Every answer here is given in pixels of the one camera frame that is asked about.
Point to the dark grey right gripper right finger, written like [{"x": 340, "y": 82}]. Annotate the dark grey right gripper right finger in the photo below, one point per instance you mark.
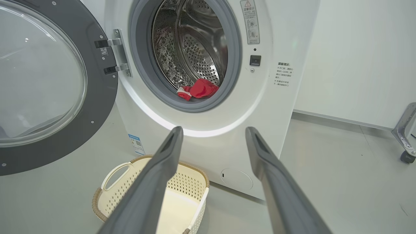
[{"x": 286, "y": 195}]

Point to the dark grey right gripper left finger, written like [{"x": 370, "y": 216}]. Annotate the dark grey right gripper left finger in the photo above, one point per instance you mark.
[{"x": 146, "y": 195}]

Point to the red cloth garment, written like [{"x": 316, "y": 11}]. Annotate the red cloth garment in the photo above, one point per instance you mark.
[{"x": 201, "y": 88}]

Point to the cream perforated laundry basket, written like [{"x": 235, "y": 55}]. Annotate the cream perforated laundry basket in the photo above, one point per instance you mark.
[{"x": 185, "y": 185}]

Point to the white front-load washing machine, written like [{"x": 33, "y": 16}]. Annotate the white front-load washing machine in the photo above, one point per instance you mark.
[{"x": 260, "y": 113}]

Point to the metal door hinge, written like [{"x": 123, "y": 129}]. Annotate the metal door hinge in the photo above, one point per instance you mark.
[{"x": 120, "y": 53}]

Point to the stainless steel washing machine drum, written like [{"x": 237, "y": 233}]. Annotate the stainless steel washing machine drum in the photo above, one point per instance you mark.
[{"x": 195, "y": 48}]

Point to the blue energy label sticker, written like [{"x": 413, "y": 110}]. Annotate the blue energy label sticker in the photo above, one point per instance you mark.
[{"x": 136, "y": 144}]

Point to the round white filter cover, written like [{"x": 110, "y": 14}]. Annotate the round white filter cover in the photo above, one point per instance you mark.
[{"x": 236, "y": 178}]

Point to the metal partition foot with caster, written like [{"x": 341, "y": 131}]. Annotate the metal partition foot with caster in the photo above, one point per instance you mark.
[{"x": 404, "y": 130}]

